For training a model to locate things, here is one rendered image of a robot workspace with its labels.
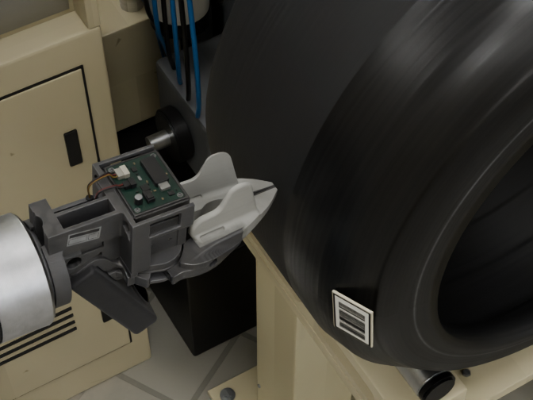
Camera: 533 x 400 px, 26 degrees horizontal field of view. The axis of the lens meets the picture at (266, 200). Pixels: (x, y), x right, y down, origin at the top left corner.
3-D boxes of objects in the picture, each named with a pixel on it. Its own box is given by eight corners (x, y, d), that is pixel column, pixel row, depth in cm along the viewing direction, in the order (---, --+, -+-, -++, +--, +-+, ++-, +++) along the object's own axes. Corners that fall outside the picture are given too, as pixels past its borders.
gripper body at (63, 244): (205, 205, 87) (55, 259, 82) (197, 275, 93) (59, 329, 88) (159, 138, 91) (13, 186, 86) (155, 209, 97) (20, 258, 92)
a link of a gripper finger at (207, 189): (280, 149, 94) (179, 186, 90) (272, 198, 98) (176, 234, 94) (261, 125, 95) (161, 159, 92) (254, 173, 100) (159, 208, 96)
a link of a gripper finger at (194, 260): (251, 243, 93) (154, 281, 89) (250, 255, 94) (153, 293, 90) (223, 202, 95) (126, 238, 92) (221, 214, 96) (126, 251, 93)
